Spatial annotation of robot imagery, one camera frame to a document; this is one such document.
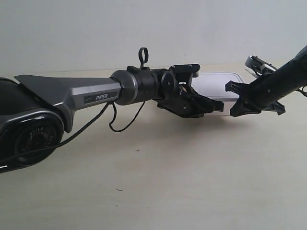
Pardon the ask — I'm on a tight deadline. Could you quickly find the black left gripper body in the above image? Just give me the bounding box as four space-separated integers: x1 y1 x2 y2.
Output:
157 84 200 118

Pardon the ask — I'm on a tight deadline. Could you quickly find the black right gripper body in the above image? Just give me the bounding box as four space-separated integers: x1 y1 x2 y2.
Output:
237 82 287 115

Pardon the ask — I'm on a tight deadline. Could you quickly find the white lidded plastic container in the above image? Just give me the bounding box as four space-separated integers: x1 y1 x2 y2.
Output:
191 72 245 116

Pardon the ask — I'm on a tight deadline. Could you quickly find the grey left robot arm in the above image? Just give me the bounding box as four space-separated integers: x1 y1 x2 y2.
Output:
0 64 224 173

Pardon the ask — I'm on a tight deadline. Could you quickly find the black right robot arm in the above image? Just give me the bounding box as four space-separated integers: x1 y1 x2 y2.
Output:
225 47 307 117

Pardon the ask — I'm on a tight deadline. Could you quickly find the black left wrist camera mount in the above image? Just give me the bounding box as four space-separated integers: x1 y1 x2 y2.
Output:
168 64 201 84

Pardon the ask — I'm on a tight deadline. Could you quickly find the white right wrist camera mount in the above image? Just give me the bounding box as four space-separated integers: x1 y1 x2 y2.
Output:
245 55 277 78

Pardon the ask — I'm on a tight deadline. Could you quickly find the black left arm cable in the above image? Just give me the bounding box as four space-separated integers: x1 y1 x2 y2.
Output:
0 47 150 166

